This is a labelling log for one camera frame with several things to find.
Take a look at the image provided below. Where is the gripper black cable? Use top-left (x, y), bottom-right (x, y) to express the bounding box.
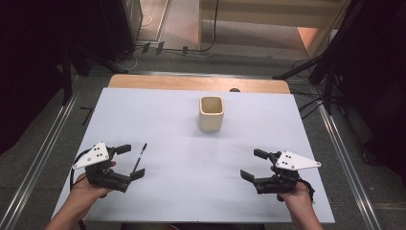
top-left (299, 178), bottom-right (317, 204)
top-left (69, 149), bottom-right (94, 194)

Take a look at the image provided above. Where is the aluminium floor rail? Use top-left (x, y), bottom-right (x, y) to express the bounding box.
top-left (315, 101), bottom-right (383, 230)
top-left (133, 70), bottom-right (273, 80)
top-left (0, 91), bottom-right (80, 230)

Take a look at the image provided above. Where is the black tripod stand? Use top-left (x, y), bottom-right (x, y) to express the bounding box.
top-left (272, 0), bottom-right (368, 116)

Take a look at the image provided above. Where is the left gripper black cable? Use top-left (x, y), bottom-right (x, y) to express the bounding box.
top-left (69, 149), bottom-right (94, 194)

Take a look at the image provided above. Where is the black hanging cable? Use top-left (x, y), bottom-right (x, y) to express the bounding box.
top-left (200, 0), bottom-right (220, 53)

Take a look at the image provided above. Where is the white table mat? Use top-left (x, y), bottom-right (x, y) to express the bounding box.
top-left (51, 87), bottom-right (336, 224)

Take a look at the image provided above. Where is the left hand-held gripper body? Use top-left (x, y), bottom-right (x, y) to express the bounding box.
top-left (72, 142), bottom-right (132, 194)

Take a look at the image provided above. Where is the beige square cup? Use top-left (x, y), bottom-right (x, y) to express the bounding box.
top-left (198, 95), bottom-right (225, 133)

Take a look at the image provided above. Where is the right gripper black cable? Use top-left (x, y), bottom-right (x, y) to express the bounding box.
top-left (299, 178), bottom-right (317, 204)

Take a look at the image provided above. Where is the black pen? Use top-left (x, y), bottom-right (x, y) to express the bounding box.
top-left (131, 142), bottom-right (148, 175)

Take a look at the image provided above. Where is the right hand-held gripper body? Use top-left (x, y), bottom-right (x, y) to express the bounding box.
top-left (253, 150), bottom-right (322, 195)

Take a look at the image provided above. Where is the person's right hand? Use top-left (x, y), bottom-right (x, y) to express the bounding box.
top-left (269, 165), bottom-right (316, 209)

